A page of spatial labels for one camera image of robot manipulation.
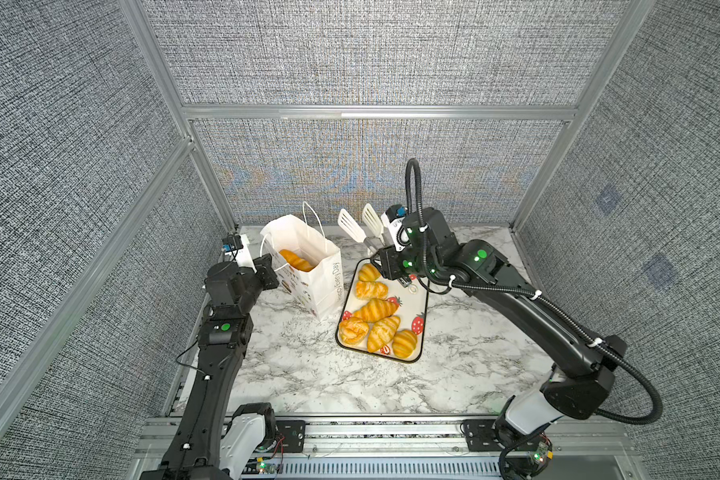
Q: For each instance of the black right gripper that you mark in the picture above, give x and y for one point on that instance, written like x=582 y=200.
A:
x=391 y=267

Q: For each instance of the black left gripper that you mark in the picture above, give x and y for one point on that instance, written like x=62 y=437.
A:
x=263 y=267

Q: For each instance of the long braided bread loaf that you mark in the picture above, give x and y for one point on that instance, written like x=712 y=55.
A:
x=295 y=261

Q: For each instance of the white paper gift bag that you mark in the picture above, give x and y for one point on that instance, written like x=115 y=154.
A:
x=320 y=290

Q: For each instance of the small croissant second row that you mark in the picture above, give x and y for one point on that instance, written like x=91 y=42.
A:
x=367 y=290

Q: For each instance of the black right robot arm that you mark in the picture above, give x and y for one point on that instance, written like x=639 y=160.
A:
x=584 y=363

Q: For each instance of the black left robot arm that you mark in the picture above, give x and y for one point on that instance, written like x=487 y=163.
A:
x=201 y=448

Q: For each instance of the white strawberry-print tray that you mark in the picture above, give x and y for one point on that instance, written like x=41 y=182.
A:
x=412 y=300

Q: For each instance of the small croissant top left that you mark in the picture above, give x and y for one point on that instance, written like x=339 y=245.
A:
x=368 y=273

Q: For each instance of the small croissant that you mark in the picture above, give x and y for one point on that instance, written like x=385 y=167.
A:
x=368 y=273
x=404 y=343

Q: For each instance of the striped croissant centre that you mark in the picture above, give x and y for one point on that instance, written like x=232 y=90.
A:
x=376 y=309

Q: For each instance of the striped croissant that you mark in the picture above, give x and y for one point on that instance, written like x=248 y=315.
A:
x=382 y=332
x=376 y=309

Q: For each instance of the striped croissant bottom middle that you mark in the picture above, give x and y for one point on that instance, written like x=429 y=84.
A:
x=382 y=332

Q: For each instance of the small croissant bottom right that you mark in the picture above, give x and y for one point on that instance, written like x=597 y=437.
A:
x=404 y=343

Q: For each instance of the round bun bottom left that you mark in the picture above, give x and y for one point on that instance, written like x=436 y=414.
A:
x=353 y=331

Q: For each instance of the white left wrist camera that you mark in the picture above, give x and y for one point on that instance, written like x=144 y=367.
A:
x=235 y=247

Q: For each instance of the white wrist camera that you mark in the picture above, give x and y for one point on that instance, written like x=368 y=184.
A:
x=392 y=220
x=235 y=247

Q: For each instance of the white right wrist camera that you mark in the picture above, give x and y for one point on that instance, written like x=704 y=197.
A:
x=392 y=220

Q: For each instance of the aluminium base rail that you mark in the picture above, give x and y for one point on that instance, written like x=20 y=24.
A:
x=383 y=446

